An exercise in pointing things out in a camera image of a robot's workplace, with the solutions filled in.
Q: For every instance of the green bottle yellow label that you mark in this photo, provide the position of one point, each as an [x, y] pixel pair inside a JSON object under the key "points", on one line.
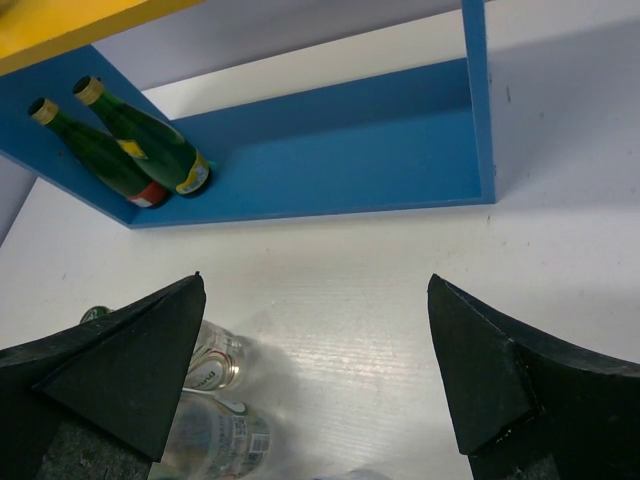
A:
{"points": [[155, 146]]}

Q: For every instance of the clear glass bottle green cap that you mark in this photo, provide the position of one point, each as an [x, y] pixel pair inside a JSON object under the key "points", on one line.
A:
{"points": [[216, 360]]}

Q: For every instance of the blue and yellow shelf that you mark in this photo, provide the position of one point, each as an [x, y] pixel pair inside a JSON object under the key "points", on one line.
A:
{"points": [[396, 118]]}

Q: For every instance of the green bottle red label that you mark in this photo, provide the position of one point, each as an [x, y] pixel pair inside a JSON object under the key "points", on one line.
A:
{"points": [[100, 154]]}

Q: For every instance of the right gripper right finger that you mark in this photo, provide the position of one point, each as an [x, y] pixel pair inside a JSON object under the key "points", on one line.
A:
{"points": [[527, 405]]}

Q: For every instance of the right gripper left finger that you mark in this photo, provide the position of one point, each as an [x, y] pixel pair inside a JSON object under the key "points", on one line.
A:
{"points": [[96, 401]]}

